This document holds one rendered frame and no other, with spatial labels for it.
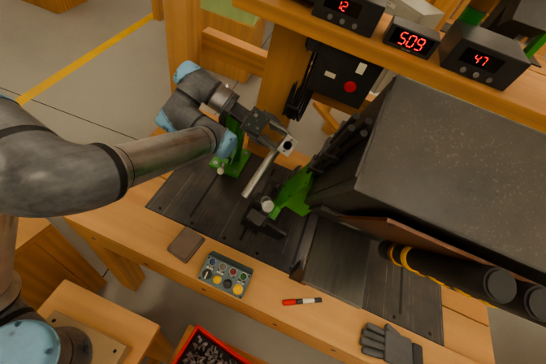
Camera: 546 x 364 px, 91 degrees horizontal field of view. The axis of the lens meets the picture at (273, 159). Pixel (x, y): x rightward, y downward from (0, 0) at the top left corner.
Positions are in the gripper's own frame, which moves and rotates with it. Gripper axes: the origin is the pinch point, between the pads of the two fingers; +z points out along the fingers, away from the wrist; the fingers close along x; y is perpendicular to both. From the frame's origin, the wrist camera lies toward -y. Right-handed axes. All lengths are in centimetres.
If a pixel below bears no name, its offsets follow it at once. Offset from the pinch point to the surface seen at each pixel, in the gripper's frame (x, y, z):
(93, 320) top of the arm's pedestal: -71, 8, -17
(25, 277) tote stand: -94, -17, -47
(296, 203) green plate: -12.2, 4.5, 12.1
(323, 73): 22.2, 2.0, -3.1
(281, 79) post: 17.2, -17.4, -11.6
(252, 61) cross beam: 17.9, -29.0, -24.4
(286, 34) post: 27.2, -7.6, -18.2
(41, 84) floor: -82, -175, -175
